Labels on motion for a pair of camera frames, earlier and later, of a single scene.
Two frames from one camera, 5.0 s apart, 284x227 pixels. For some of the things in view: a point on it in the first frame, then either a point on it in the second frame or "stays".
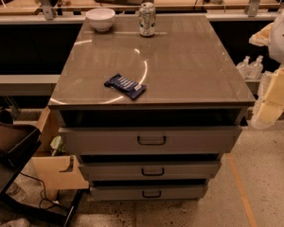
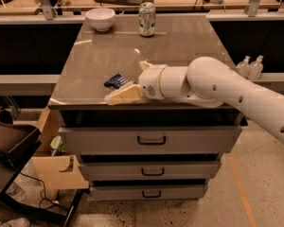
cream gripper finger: x=262 y=37 to x=150 y=79
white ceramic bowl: x=100 y=18 stays
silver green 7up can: x=147 y=19 stays
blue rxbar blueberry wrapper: x=125 y=86 stays
